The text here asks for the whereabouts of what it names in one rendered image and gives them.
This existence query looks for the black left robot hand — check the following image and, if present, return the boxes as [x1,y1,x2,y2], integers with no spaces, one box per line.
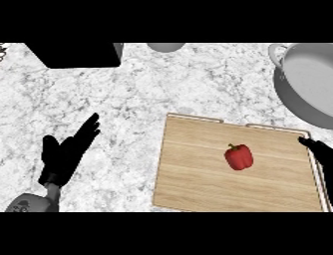
[37,112,102,188]

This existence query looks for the red bell pepper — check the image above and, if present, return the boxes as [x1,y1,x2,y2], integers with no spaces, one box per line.
[222,142,255,171]

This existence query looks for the wooden tray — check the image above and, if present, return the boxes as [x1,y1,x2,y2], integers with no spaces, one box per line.
[153,113,333,213]

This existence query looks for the grey metal pot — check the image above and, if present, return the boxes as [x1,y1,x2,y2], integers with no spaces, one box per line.
[266,42,333,131]

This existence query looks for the black box appliance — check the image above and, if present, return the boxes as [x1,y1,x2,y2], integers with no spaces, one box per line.
[24,42,126,70]

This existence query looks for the grey round container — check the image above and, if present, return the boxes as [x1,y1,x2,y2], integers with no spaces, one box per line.
[147,42,187,54]

